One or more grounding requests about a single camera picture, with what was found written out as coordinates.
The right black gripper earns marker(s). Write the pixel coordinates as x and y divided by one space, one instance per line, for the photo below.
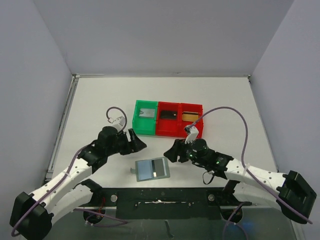
180 151

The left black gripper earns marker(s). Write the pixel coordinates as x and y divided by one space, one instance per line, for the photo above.
135 144

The black card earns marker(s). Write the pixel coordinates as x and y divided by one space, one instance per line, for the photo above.
158 169
168 115

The green card holder wallet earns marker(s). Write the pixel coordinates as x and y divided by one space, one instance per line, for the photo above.
151 169

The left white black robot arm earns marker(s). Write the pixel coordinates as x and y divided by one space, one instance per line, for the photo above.
34 214

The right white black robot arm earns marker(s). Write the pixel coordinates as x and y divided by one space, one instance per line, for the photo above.
288 192

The silver grey card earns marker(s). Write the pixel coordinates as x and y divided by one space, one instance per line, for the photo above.
147 113

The green plastic bin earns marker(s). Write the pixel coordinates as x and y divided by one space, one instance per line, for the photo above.
144 126

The middle red plastic bin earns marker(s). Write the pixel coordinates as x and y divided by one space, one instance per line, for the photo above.
166 127

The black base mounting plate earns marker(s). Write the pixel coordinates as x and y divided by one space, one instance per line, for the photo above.
164 203

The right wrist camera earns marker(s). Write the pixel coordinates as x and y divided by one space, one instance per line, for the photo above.
192 133

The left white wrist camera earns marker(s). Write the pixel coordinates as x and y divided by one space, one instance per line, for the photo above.
118 123

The left aluminium side rail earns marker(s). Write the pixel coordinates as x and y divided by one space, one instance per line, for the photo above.
62 126

